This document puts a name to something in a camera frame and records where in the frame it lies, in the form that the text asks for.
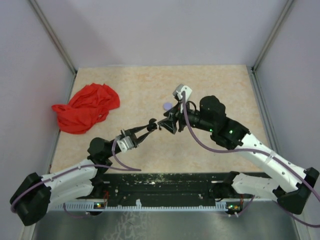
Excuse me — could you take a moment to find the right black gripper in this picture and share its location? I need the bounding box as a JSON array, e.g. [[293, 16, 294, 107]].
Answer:
[[158, 99, 215, 134]]

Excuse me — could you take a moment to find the lilac earbud charging case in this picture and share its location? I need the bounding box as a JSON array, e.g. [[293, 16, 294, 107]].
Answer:
[[163, 102, 173, 111]]

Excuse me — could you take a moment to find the black round case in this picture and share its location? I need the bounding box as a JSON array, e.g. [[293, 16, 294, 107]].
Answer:
[[146, 118, 158, 132]]

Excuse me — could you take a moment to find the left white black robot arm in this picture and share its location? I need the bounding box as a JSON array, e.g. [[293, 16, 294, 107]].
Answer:
[[9, 123, 157, 226]]

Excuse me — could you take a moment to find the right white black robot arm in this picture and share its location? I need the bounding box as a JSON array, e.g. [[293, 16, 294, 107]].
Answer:
[[158, 95, 320, 215]]

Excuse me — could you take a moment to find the red crumpled cloth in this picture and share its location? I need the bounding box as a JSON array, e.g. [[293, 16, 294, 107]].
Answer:
[[51, 83, 120, 135]]

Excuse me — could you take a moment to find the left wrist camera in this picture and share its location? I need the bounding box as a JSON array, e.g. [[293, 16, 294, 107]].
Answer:
[[116, 136, 135, 153]]

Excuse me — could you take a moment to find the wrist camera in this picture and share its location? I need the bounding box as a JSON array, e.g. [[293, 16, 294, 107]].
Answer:
[[116, 136, 135, 153], [172, 84, 193, 102]]

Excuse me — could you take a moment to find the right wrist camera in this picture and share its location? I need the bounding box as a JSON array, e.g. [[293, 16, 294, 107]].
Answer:
[[172, 84, 193, 102]]

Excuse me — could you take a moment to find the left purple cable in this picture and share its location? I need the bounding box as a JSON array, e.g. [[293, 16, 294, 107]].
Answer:
[[9, 138, 142, 220]]

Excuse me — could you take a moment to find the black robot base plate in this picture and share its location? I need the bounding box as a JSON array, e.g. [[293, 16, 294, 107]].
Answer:
[[74, 170, 253, 207]]

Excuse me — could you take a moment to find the white slotted cable duct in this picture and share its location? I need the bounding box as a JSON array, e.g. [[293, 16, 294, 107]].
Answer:
[[49, 199, 242, 213]]

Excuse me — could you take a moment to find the aluminium rail right side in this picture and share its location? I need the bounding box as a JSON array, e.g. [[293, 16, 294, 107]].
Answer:
[[247, 66, 280, 153]]

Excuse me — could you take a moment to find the right aluminium frame post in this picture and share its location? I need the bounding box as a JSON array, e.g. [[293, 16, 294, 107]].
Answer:
[[251, 0, 296, 74]]

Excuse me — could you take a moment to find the aluminium frame post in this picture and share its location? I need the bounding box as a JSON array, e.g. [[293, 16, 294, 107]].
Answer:
[[26, 0, 78, 76], [251, 0, 296, 74]]

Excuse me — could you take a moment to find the left aluminium frame post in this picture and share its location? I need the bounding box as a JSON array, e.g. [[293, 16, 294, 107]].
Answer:
[[26, 0, 78, 76]]

